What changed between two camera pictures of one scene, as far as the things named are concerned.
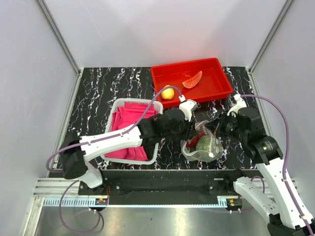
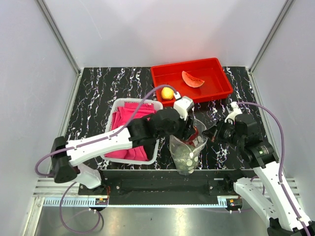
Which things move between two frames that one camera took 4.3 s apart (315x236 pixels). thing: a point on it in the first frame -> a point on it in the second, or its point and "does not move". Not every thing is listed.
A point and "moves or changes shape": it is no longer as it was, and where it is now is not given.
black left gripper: [189, 127] does not move
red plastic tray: [200, 80] does not move
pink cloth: [127, 116] does not move
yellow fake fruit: [168, 93] does not move
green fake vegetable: [206, 146] -> [185, 158]
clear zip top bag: [204, 146] -> [185, 153]
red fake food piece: [193, 81] moves or changes shape
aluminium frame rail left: [59, 36] does not move
